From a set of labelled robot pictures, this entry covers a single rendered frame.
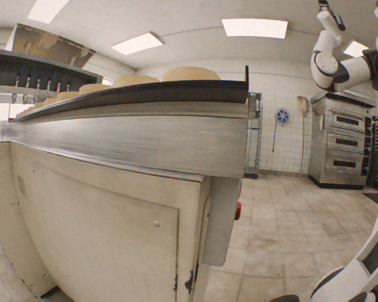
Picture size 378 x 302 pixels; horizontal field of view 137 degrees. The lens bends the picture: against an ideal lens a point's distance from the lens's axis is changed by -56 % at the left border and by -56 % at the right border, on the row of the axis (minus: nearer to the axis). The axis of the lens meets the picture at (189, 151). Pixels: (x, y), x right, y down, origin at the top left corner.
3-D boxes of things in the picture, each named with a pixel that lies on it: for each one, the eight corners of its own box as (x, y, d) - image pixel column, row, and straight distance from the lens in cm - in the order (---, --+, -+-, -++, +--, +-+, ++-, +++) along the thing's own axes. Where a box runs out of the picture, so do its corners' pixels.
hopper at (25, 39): (-3, 72, 107) (5, 48, 111) (66, 82, 121) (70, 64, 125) (4, 51, 79) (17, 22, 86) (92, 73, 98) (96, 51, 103)
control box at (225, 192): (198, 263, 24) (209, 167, 18) (219, 202, 45) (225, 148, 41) (225, 268, 24) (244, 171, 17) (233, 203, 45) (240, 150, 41)
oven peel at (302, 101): (294, 178, 415) (296, 94, 447) (293, 178, 420) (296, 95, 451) (305, 180, 425) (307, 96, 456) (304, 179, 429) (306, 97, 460)
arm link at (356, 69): (324, 102, 63) (363, 87, 73) (331, 87, 51) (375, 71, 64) (309, 75, 66) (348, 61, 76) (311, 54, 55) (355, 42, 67)
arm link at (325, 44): (318, 43, 74) (303, 76, 63) (318, 26, 67) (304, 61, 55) (341, 56, 74) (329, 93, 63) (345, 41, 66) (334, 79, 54)
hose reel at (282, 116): (287, 153, 433) (289, 109, 438) (288, 154, 416) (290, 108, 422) (272, 151, 426) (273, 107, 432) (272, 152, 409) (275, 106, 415)
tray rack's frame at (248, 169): (236, 169, 418) (240, 97, 420) (255, 171, 419) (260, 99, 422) (234, 175, 356) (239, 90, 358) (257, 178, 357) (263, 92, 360)
